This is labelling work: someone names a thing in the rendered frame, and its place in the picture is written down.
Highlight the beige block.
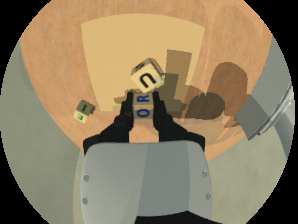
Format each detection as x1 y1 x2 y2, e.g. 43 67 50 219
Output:
130 58 164 93
132 93 154 119
73 100 93 123

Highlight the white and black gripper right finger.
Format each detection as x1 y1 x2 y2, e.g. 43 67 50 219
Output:
152 91 205 151

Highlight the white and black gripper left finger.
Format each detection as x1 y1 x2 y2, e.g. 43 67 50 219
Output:
83 92 134 155

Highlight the tan flat mat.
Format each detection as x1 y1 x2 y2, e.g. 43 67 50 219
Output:
81 13 205 112

